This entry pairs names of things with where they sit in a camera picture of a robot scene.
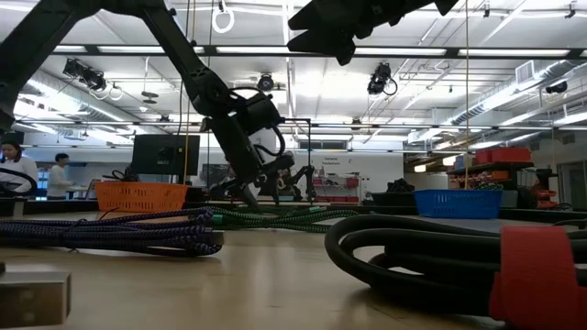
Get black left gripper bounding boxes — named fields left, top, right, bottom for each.
left=210, top=112, right=297, bottom=208

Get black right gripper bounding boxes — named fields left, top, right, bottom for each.
left=286, top=0, right=460, bottom=67

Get green braided USB cable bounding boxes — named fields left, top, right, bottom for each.
left=208, top=205, right=361, bottom=234

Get purple braided USB cable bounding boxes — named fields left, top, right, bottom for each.
left=0, top=205, right=226, bottom=258

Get black cable with red strap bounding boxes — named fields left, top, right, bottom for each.
left=324, top=214, right=587, bottom=330

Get black computer monitor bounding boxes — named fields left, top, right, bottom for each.
left=131, top=134, right=202, bottom=177

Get orange plastic basket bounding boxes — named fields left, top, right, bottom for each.
left=94, top=181, right=190, bottom=214

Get black storage bin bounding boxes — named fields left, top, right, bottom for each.
left=371, top=178, right=416, bottom=207

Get blue plastic basket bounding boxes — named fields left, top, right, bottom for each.
left=412, top=189, right=504, bottom=220

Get person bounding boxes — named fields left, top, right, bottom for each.
left=47, top=153, right=74, bottom=199
left=0, top=139, right=40, bottom=198

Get red storage bin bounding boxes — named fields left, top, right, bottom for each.
left=474, top=147, right=532, bottom=165

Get grey metal block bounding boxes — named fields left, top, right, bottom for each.
left=0, top=263, right=72, bottom=329

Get white hanging cable loop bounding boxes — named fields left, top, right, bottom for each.
left=211, top=6, right=236, bottom=34

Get black aluminium table frame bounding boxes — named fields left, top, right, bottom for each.
left=0, top=197, right=587, bottom=226

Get silver air duct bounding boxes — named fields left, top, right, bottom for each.
left=451, top=59, right=581, bottom=126

